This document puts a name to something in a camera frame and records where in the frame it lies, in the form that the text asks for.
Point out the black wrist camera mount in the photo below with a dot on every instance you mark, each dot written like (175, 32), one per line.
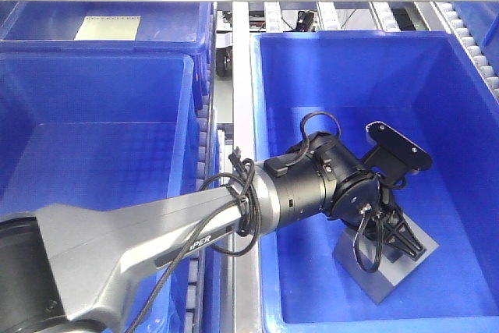
(394, 155)

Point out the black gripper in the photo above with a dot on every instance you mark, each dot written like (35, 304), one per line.
(360, 194)

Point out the white label sheet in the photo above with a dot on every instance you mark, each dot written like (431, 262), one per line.
(108, 28)

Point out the gray square hollow base block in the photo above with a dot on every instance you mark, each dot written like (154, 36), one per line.
(394, 265)

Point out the large blue target bin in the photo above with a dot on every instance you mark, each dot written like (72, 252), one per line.
(423, 85)

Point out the blue bin front left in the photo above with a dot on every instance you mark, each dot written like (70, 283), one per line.
(96, 130)

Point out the blue bin back left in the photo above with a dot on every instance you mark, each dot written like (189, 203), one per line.
(181, 27)

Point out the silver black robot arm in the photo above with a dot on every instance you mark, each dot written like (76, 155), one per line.
(72, 269)

